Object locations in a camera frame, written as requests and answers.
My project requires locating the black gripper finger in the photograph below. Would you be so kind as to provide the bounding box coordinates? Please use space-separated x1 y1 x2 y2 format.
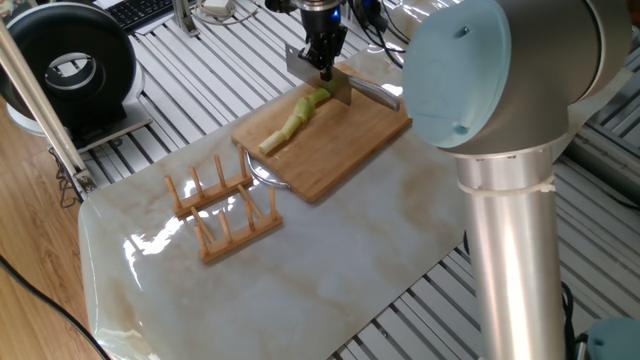
297 42 333 83
329 27 349 67

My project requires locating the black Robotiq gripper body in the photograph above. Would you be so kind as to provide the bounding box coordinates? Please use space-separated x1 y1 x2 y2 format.
299 5 349 56

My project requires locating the steel kitchen knife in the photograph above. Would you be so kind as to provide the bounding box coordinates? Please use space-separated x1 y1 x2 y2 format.
284 42 402 113

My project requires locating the black electronic box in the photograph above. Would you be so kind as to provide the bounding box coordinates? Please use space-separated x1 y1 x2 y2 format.
358 0 392 30

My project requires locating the flared green scallion piece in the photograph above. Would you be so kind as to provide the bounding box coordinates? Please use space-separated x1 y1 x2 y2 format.
292 97 317 125

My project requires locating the pale green scallion piece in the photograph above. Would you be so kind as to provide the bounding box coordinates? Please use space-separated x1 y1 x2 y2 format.
278 116 302 142

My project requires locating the wooden cutting board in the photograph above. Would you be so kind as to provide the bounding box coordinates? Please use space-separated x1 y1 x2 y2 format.
230 60 414 204

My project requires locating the white scallion end piece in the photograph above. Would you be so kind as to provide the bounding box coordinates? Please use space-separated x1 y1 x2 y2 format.
257 130 288 156

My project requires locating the white power adapter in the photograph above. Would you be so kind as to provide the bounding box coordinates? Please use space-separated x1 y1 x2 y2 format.
192 0 261 27

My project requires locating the black computer keyboard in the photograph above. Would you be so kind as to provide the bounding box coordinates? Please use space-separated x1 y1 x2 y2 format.
103 0 177 34

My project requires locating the wooden peg rack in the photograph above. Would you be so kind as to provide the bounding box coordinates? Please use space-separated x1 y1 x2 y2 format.
163 142 284 265

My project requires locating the white marble pattern sheet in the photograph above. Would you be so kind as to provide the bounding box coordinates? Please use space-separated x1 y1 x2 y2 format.
77 0 469 360

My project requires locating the black round fan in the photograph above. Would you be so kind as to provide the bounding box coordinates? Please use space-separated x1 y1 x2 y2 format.
0 1 154 151

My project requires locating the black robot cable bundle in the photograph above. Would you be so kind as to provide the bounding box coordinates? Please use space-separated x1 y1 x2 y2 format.
347 0 414 69

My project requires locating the short aluminium frame post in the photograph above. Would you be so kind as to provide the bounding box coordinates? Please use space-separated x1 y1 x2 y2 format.
171 0 201 39

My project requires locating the tall aluminium frame post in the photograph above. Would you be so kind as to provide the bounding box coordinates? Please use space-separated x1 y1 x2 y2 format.
0 19 100 195

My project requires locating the black floor cable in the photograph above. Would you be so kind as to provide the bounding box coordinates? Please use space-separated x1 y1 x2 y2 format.
0 253 112 360

